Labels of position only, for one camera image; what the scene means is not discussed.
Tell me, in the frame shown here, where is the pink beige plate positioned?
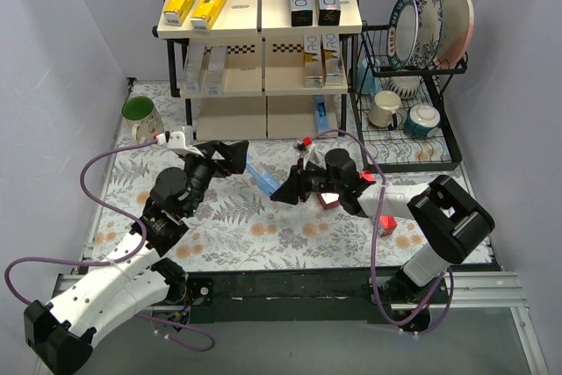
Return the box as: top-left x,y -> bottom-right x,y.
434,0 -> 474,69

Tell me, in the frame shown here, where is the black wire dish rack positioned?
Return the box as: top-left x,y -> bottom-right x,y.
349,23 -> 468,173

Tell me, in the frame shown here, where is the light blue mug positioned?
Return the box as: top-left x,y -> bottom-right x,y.
357,57 -> 382,97

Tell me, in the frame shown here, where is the silver striped toothpaste box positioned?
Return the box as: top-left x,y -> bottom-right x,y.
182,42 -> 205,92

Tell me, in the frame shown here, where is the cream mug black handle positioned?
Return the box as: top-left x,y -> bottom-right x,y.
368,90 -> 401,131

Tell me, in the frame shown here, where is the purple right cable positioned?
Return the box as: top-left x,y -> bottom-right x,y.
306,128 -> 454,335

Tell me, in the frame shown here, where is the blue floral plate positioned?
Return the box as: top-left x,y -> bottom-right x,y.
412,0 -> 443,69

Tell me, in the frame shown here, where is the beige three-tier shelf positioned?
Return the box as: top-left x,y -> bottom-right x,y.
153,0 -> 362,141

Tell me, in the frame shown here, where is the silver white toothpaste box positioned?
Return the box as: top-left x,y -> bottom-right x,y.
205,46 -> 227,97

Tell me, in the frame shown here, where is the green floral mug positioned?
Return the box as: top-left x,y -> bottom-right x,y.
121,96 -> 165,144

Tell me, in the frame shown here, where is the light blue toothpaste box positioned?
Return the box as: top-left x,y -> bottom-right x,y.
246,154 -> 280,198

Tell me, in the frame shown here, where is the small yellow box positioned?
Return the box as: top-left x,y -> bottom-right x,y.
191,0 -> 227,32

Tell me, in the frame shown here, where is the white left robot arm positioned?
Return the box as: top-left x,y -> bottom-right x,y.
24,136 -> 249,374

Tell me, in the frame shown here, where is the silver RO toothpaste box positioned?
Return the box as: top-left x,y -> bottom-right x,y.
322,33 -> 344,85

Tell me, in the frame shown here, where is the purple cable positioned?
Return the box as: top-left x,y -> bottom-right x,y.
306,128 -> 454,335
4,136 -> 216,352

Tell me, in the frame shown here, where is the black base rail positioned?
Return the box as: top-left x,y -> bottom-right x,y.
50,260 -> 526,323

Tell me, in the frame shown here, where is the white bowl blue pattern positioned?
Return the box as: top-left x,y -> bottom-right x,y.
388,76 -> 421,99

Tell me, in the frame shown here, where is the brown red toothpaste box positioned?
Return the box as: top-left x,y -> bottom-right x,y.
317,193 -> 340,210

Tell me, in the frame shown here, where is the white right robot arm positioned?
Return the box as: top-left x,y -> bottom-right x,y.
270,148 -> 495,303

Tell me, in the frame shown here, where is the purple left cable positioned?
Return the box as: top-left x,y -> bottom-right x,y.
4,136 -> 216,352

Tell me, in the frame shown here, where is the teal rimmed plate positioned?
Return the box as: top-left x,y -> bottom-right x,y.
386,0 -> 418,70

